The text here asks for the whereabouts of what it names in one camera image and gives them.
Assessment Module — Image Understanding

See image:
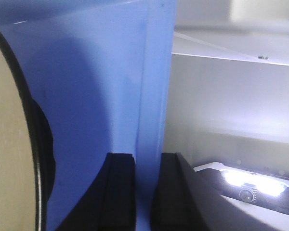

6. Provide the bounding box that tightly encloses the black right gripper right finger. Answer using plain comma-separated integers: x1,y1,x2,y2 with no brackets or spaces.
150,153,231,231

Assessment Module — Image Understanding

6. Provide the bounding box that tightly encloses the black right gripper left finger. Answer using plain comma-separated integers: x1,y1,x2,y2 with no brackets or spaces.
57,153,136,231

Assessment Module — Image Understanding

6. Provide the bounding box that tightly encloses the beige plate with black rim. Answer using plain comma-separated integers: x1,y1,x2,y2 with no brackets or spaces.
0,32,49,231

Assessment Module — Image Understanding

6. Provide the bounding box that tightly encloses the blue plastic tray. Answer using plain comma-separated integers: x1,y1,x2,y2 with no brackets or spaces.
0,0,177,231

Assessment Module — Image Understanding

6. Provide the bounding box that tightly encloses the grey metal cabinet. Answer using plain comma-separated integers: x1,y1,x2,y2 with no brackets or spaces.
162,0,289,231

